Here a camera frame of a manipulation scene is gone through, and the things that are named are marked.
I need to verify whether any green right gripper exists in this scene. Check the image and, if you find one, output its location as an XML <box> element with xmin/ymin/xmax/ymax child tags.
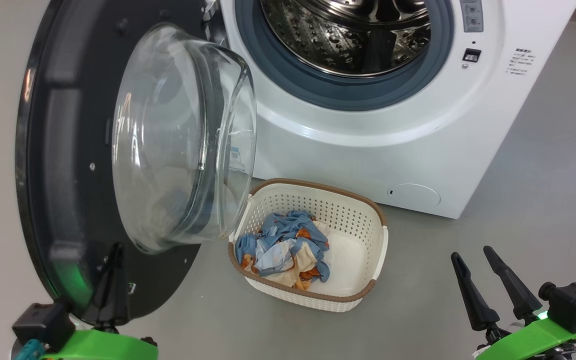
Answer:
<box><xmin>450</xmin><ymin>245</ymin><xmax>576</xmax><ymax>360</ymax></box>

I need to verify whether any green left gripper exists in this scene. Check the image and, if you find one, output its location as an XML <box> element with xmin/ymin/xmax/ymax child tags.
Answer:
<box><xmin>42</xmin><ymin>242</ymin><xmax>159</xmax><ymax>360</ymax></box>

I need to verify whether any black round glass washer door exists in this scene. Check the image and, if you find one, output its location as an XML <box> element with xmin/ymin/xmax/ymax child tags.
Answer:
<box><xmin>15</xmin><ymin>0</ymin><xmax>258</xmax><ymax>327</ymax></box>

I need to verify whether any cream laundry basket brown rim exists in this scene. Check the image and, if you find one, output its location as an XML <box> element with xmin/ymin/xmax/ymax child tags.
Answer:
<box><xmin>227</xmin><ymin>178</ymin><xmax>389</xmax><ymax>314</ymax></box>

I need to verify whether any white front-load washing machine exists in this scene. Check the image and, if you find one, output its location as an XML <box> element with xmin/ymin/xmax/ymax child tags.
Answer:
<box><xmin>203</xmin><ymin>0</ymin><xmax>576</xmax><ymax>220</ymax></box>

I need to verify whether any round white filter cover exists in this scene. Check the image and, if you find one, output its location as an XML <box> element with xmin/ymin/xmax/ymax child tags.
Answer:
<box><xmin>386</xmin><ymin>183</ymin><xmax>442</xmax><ymax>209</ymax></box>

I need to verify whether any grey warning label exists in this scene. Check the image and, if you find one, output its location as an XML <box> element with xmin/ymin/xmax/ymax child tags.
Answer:
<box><xmin>459</xmin><ymin>0</ymin><xmax>484</xmax><ymax>34</ymax></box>

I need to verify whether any steel washer drum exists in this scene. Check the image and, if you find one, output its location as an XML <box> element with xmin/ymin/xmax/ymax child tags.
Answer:
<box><xmin>260</xmin><ymin>0</ymin><xmax>432</xmax><ymax>79</ymax></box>

